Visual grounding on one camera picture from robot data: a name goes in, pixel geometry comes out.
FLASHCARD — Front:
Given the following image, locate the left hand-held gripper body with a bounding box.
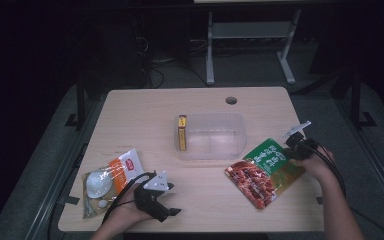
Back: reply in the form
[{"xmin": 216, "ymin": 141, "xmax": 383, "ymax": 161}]
[{"xmin": 133, "ymin": 170, "xmax": 172, "ymax": 224}]

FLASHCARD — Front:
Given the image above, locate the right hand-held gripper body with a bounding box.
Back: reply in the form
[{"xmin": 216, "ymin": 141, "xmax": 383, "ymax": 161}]
[{"xmin": 282, "ymin": 120, "xmax": 316, "ymax": 161}]

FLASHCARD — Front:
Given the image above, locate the green red food packet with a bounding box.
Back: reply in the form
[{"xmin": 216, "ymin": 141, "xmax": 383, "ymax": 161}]
[{"xmin": 224, "ymin": 137, "xmax": 307, "ymax": 210}]

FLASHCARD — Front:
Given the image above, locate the orange white food packet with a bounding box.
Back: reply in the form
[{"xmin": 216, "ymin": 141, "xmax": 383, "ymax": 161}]
[{"xmin": 81, "ymin": 148, "xmax": 146, "ymax": 220}]

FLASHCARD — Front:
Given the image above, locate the yellow narrow box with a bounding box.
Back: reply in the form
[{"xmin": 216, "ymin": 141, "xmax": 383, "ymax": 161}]
[{"xmin": 177, "ymin": 114, "xmax": 188, "ymax": 152}]

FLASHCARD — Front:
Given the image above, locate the clear plastic container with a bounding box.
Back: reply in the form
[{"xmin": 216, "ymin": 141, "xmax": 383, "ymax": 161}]
[{"xmin": 173, "ymin": 112, "xmax": 248, "ymax": 161}]

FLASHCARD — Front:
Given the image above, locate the person's right hand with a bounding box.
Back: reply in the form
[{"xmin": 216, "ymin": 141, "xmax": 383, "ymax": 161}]
[{"xmin": 294, "ymin": 146, "xmax": 335, "ymax": 185}]

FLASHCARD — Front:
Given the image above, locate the person's left hand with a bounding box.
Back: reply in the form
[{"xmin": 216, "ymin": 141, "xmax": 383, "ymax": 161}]
[{"xmin": 108, "ymin": 184, "xmax": 155, "ymax": 226}]

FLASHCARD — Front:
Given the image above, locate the black metal stand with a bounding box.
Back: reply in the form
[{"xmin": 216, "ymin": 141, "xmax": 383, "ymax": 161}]
[
  {"xmin": 64, "ymin": 79, "xmax": 88, "ymax": 130},
  {"xmin": 348, "ymin": 68, "xmax": 378, "ymax": 129}
]

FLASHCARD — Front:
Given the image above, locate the white metal stand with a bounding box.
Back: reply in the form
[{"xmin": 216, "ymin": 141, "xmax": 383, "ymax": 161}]
[{"xmin": 205, "ymin": 9, "xmax": 303, "ymax": 86}]

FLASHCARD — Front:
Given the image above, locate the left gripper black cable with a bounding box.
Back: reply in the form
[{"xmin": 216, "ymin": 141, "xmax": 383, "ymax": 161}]
[{"xmin": 101, "ymin": 172, "xmax": 156, "ymax": 224}]

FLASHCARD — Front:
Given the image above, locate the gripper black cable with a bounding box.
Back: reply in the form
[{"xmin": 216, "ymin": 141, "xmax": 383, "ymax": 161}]
[
  {"xmin": 101, "ymin": 172, "xmax": 156, "ymax": 224},
  {"xmin": 304, "ymin": 139, "xmax": 348, "ymax": 199}
]

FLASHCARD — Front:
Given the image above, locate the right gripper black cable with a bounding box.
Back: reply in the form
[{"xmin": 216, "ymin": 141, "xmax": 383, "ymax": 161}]
[{"xmin": 304, "ymin": 139, "xmax": 348, "ymax": 199}]

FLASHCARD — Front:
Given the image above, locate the tangle of floor cables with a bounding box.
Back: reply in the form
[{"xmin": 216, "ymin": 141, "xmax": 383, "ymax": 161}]
[{"xmin": 139, "ymin": 34, "xmax": 211, "ymax": 88}]

